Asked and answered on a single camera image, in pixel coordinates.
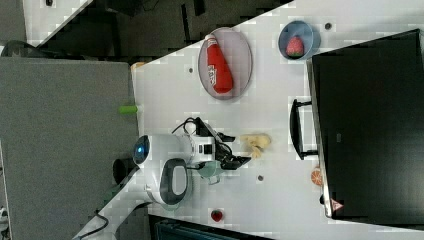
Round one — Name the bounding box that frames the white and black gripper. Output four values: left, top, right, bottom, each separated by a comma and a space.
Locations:
181, 117, 251, 185

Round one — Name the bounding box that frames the yellow plush peeled banana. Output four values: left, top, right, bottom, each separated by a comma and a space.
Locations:
240, 134, 271, 159

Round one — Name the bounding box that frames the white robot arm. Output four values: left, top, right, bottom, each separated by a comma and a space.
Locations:
72, 117, 250, 240

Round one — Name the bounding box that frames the black toaster oven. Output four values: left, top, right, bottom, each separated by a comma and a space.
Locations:
308, 29, 424, 230

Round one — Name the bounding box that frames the small red strawberry toy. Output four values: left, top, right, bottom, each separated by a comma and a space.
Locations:
211, 210, 223, 222

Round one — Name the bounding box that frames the red plush ketchup bottle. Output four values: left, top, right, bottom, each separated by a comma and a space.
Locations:
205, 34, 233, 94

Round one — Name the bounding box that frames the orange slice toy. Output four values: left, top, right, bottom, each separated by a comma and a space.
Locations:
311, 168, 323, 186

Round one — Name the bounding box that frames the grey round plate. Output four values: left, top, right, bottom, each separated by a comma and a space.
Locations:
197, 27, 253, 101

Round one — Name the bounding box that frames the pink plush strawberry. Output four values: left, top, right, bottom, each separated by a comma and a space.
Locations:
286, 36, 304, 58

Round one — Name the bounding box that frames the blue bowl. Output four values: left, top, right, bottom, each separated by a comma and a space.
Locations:
278, 20, 321, 60

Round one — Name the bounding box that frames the grey partition panel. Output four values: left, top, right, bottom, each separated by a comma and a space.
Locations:
1, 58, 137, 240

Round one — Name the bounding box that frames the black cable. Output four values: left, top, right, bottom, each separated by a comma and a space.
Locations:
171, 116, 201, 135

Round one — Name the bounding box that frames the black oven door handle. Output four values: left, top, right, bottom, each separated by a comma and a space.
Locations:
289, 99, 318, 160

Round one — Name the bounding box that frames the green cylinder handle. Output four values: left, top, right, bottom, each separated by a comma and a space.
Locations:
118, 105, 138, 114

